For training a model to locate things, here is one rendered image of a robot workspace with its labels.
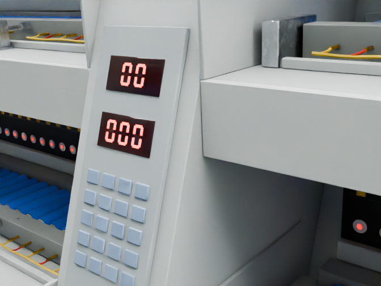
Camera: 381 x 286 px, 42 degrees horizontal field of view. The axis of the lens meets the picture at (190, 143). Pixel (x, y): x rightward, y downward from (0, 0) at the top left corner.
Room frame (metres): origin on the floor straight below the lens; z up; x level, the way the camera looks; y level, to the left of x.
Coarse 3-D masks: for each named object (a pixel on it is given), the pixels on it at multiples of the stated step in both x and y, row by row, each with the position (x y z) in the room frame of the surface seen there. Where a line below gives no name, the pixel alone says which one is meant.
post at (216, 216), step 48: (144, 0) 0.31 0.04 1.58; (192, 0) 0.29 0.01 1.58; (96, 48) 0.33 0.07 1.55; (192, 48) 0.28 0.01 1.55; (192, 96) 0.28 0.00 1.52; (192, 144) 0.28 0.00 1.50; (192, 192) 0.29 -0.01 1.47; (240, 192) 0.33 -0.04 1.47; (288, 192) 0.38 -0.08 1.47; (192, 240) 0.29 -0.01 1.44; (240, 240) 0.34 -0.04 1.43
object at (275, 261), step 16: (352, 192) 0.38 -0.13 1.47; (352, 208) 0.38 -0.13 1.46; (368, 208) 0.38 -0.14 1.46; (352, 224) 0.39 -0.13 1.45; (368, 224) 0.38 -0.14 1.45; (288, 240) 0.39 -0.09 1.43; (352, 240) 0.39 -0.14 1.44; (368, 240) 0.38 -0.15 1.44; (256, 256) 0.36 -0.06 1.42; (272, 256) 0.37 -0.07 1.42; (288, 256) 0.39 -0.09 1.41; (352, 256) 0.39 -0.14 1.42; (368, 256) 0.38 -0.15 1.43; (240, 272) 0.34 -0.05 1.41; (256, 272) 0.36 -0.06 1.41; (272, 272) 0.37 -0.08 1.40; (288, 272) 0.40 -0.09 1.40; (320, 272) 0.38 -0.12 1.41; (336, 272) 0.38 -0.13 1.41; (352, 272) 0.38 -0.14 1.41; (368, 272) 0.38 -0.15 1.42
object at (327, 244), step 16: (368, 0) 0.43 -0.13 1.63; (336, 192) 0.43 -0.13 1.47; (320, 208) 0.44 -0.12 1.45; (336, 208) 0.43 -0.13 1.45; (320, 224) 0.44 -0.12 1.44; (336, 224) 0.43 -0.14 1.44; (320, 240) 0.43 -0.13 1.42; (336, 240) 0.43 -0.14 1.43; (320, 256) 0.43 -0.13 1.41; (336, 256) 0.42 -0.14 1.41
